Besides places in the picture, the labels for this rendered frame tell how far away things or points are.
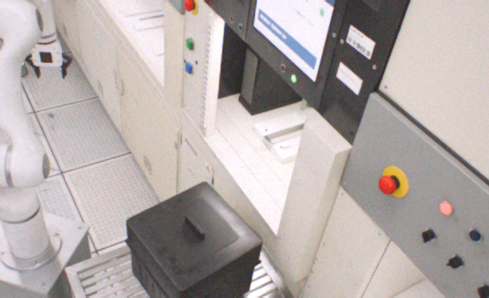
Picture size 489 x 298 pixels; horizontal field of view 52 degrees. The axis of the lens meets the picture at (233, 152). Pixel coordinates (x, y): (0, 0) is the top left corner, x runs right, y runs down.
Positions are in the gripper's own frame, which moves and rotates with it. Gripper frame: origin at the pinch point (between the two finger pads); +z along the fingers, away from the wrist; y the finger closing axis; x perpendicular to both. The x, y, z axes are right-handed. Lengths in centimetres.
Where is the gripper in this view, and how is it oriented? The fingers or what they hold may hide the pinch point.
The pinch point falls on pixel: (51, 74)
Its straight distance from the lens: 203.3
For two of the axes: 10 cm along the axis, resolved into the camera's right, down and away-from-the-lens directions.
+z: -0.9, 7.3, 6.8
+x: -0.9, -6.9, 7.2
